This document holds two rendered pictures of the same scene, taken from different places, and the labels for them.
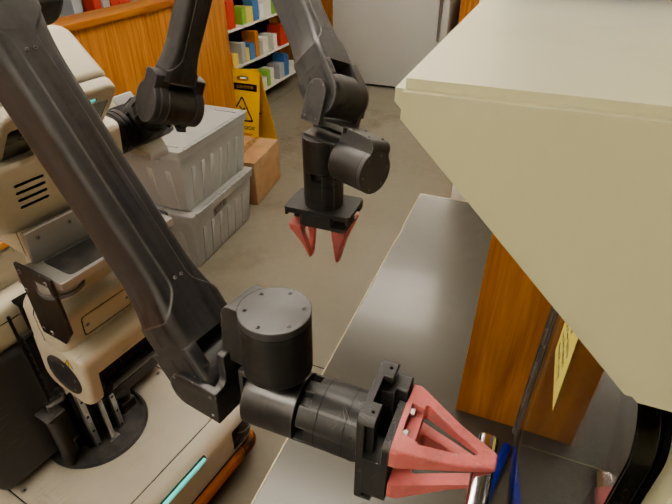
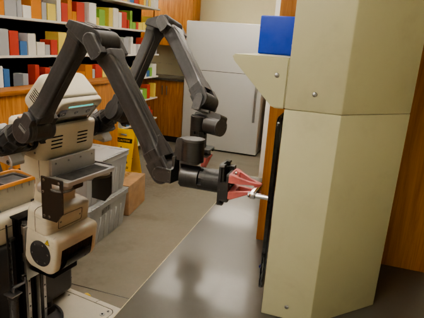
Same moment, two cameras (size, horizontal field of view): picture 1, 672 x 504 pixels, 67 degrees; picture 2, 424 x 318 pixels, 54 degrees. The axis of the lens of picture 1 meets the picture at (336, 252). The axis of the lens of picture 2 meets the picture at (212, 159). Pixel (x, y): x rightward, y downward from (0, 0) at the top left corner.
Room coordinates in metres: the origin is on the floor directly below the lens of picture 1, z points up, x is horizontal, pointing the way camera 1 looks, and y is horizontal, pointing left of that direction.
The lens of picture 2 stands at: (-0.72, 0.09, 1.53)
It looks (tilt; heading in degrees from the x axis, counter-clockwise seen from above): 15 degrees down; 355
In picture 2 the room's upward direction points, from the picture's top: 4 degrees clockwise
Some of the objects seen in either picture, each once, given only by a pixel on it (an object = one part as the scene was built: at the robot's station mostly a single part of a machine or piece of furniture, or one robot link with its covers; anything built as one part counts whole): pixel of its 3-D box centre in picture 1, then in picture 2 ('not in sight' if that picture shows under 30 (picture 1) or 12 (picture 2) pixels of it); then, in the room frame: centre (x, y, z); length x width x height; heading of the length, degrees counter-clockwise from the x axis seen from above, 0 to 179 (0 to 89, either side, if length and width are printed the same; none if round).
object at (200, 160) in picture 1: (186, 154); (87, 173); (2.41, 0.76, 0.49); 0.60 x 0.42 x 0.33; 158
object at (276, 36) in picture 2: not in sight; (282, 36); (0.36, -0.16, 1.56); 0.10 x 0.10 x 0.09; 68
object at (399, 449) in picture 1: (432, 452); (241, 187); (0.24, -0.08, 1.20); 0.09 x 0.07 x 0.07; 68
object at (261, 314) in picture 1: (251, 346); (182, 158); (0.31, 0.07, 1.24); 0.12 x 0.09 x 0.11; 58
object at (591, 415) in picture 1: (548, 438); (279, 188); (0.25, -0.17, 1.19); 0.30 x 0.01 x 0.40; 158
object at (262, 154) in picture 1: (246, 168); (122, 191); (2.99, 0.58, 0.14); 0.41 x 0.32 x 0.28; 164
